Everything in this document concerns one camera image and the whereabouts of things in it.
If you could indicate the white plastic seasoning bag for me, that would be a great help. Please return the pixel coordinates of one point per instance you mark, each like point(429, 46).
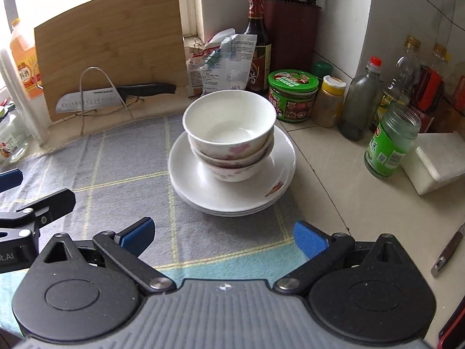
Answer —
point(223, 63)

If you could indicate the plastic wrap roll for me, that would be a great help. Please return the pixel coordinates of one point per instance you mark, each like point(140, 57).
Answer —
point(20, 98)

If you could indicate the metal wire rack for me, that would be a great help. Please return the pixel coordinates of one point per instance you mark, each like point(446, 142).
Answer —
point(112, 91)

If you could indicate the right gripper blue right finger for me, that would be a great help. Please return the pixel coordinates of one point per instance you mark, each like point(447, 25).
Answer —
point(309, 239)

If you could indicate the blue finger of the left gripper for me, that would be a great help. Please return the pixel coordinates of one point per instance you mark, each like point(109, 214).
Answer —
point(10, 179)

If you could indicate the orange cooking oil jug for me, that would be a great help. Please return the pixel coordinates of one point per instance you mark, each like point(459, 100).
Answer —
point(22, 46)

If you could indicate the dark soy sauce bottle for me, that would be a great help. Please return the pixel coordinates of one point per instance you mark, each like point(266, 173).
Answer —
point(259, 71)

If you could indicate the dark red knife block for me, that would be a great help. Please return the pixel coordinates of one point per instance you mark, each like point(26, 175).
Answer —
point(293, 28)

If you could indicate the grey checked dish mat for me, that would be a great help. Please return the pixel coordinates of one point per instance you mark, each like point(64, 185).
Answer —
point(121, 175)

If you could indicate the red cap glass bottle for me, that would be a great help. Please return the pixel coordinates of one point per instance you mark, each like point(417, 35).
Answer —
point(363, 97)

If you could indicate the white plates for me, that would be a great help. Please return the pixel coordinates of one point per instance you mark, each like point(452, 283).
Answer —
point(197, 186)

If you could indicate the green lid sauce tub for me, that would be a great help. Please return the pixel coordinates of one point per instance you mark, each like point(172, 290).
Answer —
point(292, 94)

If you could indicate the bamboo cutting board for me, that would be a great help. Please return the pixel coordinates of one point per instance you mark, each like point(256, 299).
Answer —
point(101, 42)

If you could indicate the clear oil bottle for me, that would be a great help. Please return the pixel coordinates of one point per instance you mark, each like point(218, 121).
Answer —
point(406, 76)

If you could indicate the santoku kitchen knife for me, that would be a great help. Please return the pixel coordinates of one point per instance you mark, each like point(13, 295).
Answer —
point(71, 102)

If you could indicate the yellow lid spice jar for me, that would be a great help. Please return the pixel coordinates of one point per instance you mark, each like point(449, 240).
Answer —
point(329, 102)

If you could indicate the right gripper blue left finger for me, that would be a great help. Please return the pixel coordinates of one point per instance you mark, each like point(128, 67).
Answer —
point(137, 237)

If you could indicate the white bowl with pink flowers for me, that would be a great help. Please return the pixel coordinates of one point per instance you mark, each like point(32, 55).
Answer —
point(225, 119)

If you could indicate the green label glass jar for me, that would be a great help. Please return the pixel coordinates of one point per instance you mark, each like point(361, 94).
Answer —
point(391, 140)

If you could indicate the glass jar with green lid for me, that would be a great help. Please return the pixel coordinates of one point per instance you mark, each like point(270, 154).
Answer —
point(13, 136)

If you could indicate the white plastic box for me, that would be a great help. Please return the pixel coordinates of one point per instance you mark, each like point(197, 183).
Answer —
point(434, 161)

